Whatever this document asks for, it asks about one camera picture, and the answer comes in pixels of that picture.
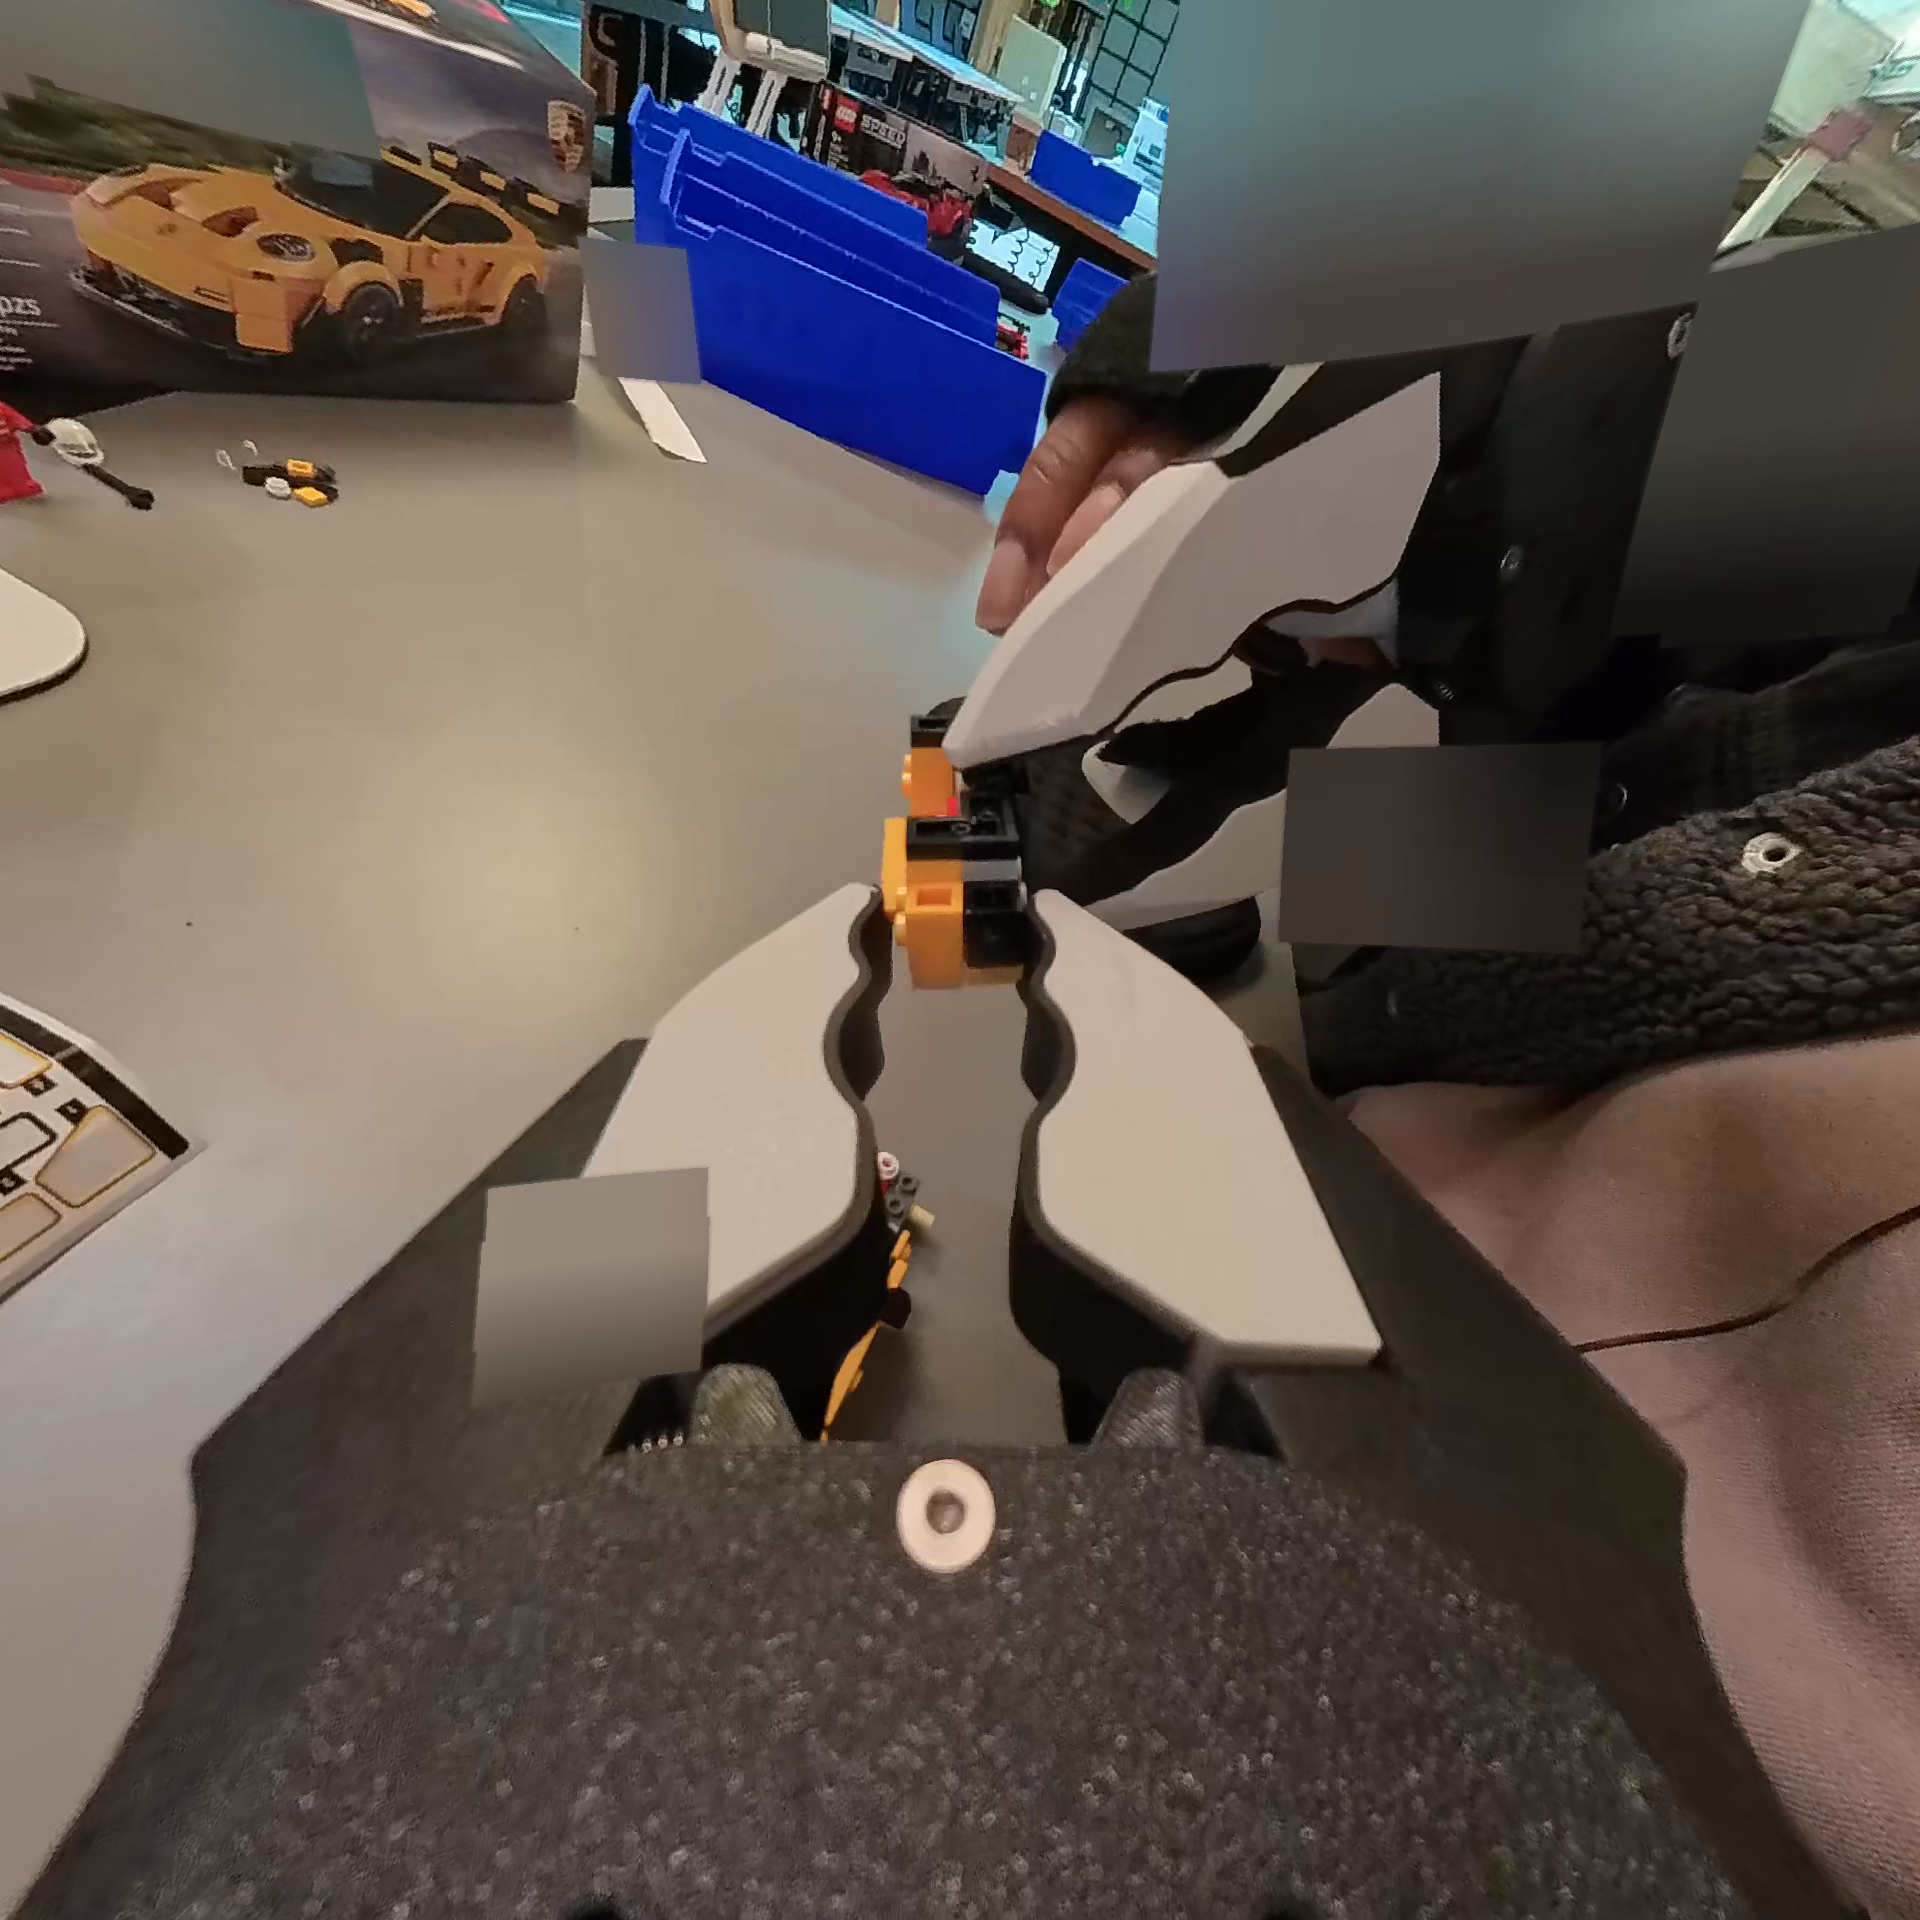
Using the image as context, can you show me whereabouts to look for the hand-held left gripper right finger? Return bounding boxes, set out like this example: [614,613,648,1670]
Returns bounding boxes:
[1008,886,1383,1404]

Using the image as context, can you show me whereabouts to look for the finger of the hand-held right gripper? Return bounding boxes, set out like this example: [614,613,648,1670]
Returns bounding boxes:
[1080,681,1442,934]
[943,372,1444,770]

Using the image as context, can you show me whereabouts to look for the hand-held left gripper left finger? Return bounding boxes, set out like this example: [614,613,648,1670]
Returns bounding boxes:
[583,882,887,1339]

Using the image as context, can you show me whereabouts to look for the yellow lego bumper section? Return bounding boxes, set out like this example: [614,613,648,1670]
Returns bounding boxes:
[880,710,1041,994]

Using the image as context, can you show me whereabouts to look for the yellow lego car body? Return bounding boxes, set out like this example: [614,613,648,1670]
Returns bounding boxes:
[817,1148,944,1445]

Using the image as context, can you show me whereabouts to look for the person's right forearm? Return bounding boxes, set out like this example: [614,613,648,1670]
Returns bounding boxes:
[1043,274,1298,455]

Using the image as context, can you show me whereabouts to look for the dark lego box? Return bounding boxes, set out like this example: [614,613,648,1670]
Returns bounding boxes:
[808,82,1003,270]

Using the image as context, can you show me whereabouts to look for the lego sticker sheet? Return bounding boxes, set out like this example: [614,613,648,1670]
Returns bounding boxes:
[0,987,208,1305]

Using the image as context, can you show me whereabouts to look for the pile of tiny lego pieces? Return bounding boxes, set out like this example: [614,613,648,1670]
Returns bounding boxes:
[216,438,343,510]

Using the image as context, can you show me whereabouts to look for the lego set box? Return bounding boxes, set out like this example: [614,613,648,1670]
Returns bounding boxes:
[0,0,596,406]

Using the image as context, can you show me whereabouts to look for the person's right hand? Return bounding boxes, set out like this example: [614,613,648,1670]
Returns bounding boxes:
[972,403,1210,641]

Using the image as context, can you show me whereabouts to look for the black mesh wrist rest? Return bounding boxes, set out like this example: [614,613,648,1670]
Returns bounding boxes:
[922,697,1268,975]

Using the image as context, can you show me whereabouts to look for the single blue bin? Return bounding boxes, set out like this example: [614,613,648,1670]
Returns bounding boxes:
[1031,127,1169,230]

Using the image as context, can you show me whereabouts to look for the stack of blue bins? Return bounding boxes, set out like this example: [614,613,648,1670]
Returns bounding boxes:
[632,82,1052,498]

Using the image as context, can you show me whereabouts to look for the dark fleece jacket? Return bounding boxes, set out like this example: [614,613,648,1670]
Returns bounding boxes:
[1297,644,1920,1090]

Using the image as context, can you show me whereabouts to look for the white paper strip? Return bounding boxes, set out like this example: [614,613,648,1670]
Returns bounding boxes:
[616,375,712,466]

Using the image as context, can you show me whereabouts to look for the white book stand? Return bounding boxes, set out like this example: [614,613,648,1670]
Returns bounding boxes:
[0,564,91,706]

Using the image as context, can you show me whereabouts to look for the black earbud cable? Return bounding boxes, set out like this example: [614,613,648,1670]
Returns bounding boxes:
[1569,1199,1920,1353]

